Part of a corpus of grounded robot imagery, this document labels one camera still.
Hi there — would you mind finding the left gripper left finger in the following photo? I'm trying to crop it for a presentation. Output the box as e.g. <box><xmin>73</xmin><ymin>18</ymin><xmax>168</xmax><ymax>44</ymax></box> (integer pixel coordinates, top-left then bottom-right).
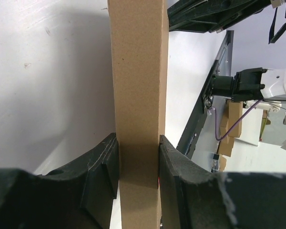
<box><xmin>0</xmin><ymin>133</ymin><xmax>119</xmax><ymax>229</ymax></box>

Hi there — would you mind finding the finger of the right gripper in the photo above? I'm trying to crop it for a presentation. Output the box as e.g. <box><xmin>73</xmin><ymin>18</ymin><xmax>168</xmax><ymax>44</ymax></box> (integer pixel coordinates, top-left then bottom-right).
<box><xmin>167</xmin><ymin>0</ymin><xmax>271</xmax><ymax>33</ymax></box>

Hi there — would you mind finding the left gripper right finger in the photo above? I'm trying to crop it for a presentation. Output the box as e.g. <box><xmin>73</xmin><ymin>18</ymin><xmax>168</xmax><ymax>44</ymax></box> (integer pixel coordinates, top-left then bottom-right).
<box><xmin>159</xmin><ymin>135</ymin><xmax>286</xmax><ymax>229</ymax></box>

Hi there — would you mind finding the brown cardboard paper box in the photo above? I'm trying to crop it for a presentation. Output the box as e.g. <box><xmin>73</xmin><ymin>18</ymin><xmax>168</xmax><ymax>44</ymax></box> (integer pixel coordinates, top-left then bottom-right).
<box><xmin>108</xmin><ymin>0</ymin><xmax>169</xmax><ymax>229</ymax></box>

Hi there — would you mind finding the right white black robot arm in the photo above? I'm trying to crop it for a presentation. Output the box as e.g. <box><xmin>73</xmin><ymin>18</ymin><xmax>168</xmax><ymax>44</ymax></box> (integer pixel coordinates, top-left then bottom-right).
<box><xmin>167</xmin><ymin>0</ymin><xmax>286</xmax><ymax>102</ymax></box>

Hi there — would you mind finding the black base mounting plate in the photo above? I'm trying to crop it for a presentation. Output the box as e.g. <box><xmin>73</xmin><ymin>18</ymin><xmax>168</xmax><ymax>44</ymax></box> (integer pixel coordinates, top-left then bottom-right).
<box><xmin>177</xmin><ymin>31</ymin><xmax>234</xmax><ymax>159</ymax></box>

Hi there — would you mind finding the stacked cardboard boxes background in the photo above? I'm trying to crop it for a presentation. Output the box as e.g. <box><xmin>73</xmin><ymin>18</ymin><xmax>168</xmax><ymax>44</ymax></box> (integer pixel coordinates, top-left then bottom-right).
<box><xmin>217</xmin><ymin>101</ymin><xmax>243</xmax><ymax>172</ymax></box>

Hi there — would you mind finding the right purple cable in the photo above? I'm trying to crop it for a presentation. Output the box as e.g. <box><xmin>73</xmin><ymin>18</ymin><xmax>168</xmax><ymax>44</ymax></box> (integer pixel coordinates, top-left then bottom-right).
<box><xmin>209</xmin><ymin>99</ymin><xmax>263</xmax><ymax>142</ymax></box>

